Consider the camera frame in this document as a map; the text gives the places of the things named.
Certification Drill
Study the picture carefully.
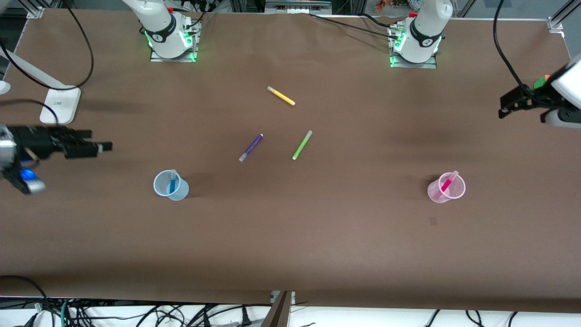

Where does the purple marker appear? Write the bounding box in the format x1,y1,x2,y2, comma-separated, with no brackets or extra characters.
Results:
239,134,264,163

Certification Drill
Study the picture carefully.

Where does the silver aluminium frame post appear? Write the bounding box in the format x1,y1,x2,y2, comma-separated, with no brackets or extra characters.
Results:
25,0,46,20
547,0,581,32

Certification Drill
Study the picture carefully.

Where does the brown support post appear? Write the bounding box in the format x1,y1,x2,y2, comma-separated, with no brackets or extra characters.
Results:
261,291,292,327

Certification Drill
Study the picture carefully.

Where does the pink marker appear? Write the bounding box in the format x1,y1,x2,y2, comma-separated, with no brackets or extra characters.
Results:
435,170,459,200

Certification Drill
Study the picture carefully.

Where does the pink plastic cup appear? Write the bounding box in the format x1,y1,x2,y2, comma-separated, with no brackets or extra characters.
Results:
427,172,467,203

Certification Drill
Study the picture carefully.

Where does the grey metal device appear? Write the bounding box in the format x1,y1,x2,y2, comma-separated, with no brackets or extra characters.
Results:
266,0,332,14

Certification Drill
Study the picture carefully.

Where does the black looped cable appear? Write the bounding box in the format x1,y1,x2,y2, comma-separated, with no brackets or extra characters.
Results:
0,275,48,314

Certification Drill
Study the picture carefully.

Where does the green marker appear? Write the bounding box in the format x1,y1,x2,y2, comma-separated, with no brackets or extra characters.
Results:
292,130,313,160

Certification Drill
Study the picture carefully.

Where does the blue plastic cup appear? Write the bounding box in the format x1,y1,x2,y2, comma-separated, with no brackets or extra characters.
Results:
153,169,190,201

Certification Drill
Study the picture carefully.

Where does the white desk lamp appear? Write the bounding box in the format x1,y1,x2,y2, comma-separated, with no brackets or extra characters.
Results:
0,45,82,125

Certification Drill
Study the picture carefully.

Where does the yellow marker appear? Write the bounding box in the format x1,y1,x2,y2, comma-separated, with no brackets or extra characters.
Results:
267,86,296,106

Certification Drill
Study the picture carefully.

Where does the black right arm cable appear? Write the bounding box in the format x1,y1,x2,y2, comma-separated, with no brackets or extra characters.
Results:
0,0,94,125

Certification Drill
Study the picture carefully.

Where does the black cable on table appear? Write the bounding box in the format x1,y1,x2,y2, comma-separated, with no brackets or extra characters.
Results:
309,13,402,40

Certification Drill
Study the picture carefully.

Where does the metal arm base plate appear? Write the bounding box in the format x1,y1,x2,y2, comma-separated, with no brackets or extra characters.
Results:
150,39,199,63
389,24,438,69

